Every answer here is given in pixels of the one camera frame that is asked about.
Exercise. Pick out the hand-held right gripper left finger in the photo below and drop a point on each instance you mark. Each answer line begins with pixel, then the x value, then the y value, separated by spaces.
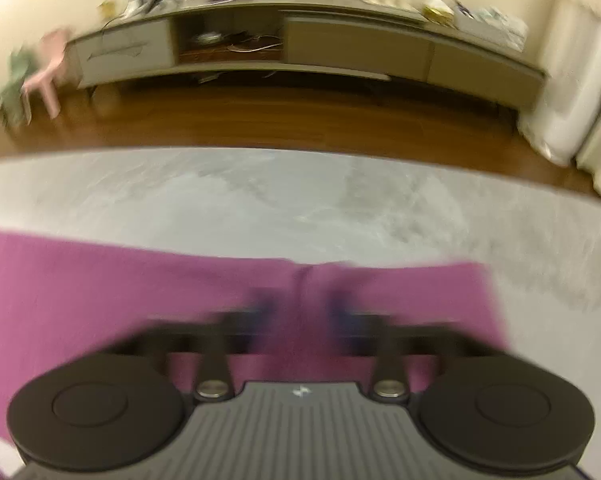
pixel 264 307

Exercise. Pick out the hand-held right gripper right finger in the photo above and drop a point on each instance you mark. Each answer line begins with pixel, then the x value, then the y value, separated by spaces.
pixel 338 307

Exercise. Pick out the purple pants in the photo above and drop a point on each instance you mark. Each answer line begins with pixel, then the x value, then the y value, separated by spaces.
pixel 80 290

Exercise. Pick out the grey marbled mat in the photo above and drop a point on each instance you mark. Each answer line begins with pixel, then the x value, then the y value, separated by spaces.
pixel 290 200

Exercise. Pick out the long grey tv cabinet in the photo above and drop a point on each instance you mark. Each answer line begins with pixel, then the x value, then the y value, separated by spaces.
pixel 340 45

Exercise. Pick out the metal bowl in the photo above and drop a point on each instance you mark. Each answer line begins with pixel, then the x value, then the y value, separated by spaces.
pixel 208 38

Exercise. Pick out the gold round tin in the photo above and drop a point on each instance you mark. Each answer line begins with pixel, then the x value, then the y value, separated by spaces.
pixel 438 12

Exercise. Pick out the pink plastic chair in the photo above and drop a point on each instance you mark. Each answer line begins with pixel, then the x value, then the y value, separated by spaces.
pixel 48 75

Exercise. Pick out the white printed box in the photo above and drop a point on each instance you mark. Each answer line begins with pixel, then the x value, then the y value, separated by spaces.
pixel 490 22

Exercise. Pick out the white air purifier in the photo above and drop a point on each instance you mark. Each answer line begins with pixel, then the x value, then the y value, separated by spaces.
pixel 575 80

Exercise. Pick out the green plastic chair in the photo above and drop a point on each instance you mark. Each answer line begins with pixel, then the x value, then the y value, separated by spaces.
pixel 16 85

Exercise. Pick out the yellow small object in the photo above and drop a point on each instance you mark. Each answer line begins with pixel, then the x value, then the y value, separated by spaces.
pixel 108 10

